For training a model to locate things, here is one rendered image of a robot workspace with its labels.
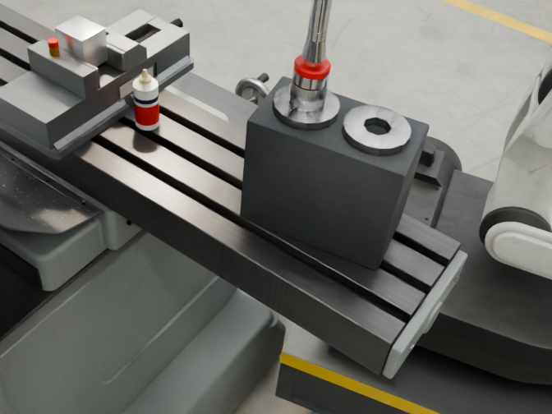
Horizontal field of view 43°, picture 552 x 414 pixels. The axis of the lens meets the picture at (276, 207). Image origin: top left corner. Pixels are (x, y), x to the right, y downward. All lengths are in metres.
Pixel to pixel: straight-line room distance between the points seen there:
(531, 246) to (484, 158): 1.35
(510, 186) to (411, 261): 0.45
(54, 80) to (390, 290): 0.63
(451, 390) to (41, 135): 0.98
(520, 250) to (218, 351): 0.77
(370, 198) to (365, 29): 2.51
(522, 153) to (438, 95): 1.71
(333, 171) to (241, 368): 0.98
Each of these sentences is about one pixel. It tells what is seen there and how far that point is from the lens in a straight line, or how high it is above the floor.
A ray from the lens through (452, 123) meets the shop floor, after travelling 2.92.
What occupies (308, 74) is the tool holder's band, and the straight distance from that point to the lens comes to 0.89.
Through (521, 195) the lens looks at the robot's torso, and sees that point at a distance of 1.45.
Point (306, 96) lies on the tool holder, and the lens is 0.91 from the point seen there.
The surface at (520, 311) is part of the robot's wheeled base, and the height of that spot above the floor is 0.57.
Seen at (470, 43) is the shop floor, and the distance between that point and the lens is 3.47.
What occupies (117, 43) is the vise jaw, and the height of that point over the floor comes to 1.04.
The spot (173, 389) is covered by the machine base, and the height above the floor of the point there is 0.20.
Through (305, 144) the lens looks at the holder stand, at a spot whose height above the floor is 1.11.
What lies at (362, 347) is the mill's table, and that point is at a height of 0.89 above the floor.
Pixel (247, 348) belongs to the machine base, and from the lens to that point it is 1.80.
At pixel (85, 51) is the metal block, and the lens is 1.17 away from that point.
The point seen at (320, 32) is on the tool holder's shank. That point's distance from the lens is 0.87.
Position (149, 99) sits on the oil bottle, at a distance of 1.15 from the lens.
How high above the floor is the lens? 1.69
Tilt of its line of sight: 45 degrees down
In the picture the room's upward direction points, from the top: 7 degrees clockwise
